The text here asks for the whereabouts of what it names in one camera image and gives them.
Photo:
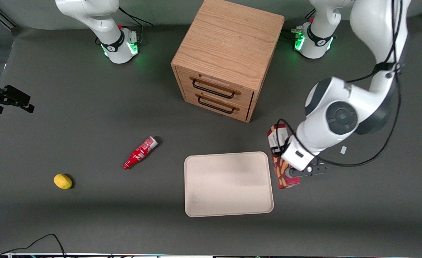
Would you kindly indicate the red cookie box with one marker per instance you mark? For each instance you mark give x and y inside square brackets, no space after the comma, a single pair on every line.
[279,172]

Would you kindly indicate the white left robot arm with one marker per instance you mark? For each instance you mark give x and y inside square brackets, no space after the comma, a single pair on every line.
[339,114]

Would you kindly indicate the beige plastic tray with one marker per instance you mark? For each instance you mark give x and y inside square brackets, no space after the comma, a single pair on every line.
[228,184]

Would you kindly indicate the small white paper scrap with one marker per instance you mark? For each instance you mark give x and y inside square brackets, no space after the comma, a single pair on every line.
[343,149]

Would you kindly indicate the wooden drawer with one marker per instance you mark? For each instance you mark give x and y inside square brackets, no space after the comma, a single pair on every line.
[218,84]
[214,107]

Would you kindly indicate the yellow lemon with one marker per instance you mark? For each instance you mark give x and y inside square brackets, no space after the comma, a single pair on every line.
[62,181]

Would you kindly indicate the wooden drawer cabinet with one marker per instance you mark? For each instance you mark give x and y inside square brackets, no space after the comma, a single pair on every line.
[228,39]

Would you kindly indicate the red cola bottle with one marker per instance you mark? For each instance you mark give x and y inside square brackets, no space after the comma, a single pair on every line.
[139,154]

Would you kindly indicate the aluminium frame rail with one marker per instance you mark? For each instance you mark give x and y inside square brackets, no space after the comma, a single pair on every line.
[3,14]

